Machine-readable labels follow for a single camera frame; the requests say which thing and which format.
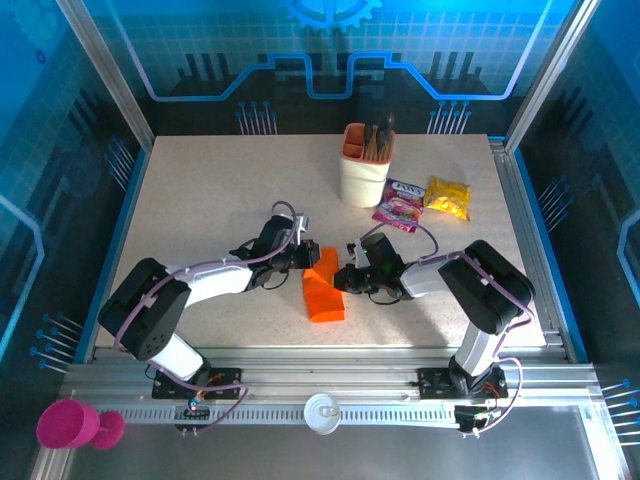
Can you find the pink plastic goblet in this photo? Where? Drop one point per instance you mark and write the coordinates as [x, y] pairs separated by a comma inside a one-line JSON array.
[[70, 425]]

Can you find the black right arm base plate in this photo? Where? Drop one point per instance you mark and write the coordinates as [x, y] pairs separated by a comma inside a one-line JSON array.
[[432, 382]]

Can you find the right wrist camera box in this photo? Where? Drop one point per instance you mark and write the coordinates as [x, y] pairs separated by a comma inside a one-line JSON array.
[[359, 252]]

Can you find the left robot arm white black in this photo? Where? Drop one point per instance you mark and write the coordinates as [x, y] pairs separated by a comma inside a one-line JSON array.
[[150, 310]]

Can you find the cream utensil holder orange rim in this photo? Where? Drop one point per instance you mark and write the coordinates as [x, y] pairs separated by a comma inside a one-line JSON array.
[[362, 182]]

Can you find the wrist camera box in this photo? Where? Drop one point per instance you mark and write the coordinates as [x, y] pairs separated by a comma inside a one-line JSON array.
[[300, 227], [359, 252]]

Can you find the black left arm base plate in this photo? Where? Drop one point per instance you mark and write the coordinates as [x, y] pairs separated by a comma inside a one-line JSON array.
[[225, 381]]

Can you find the purple berries candy bag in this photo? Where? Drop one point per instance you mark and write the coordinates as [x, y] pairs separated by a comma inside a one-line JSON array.
[[400, 205]]

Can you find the aluminium frame post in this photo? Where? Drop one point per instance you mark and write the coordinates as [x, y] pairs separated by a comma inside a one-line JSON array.
[[550, 75], [110, 75]]

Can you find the orange cloth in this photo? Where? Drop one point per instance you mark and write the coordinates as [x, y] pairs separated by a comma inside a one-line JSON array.
[[325, 295]]

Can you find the brown wooden utensil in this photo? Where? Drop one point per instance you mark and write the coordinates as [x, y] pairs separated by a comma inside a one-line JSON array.
[[372, 145]]

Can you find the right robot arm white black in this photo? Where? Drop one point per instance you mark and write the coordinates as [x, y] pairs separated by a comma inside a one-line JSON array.
[[490, 295]]

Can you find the aluminium frame rail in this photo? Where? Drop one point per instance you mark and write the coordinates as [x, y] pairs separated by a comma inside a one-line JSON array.
[[325, 370]]

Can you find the yellow snack bag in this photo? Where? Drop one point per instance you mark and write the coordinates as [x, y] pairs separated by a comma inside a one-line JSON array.
[[447, 197]]

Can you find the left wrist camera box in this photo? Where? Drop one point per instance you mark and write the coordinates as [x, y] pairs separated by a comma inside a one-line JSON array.
[[300, 227]]

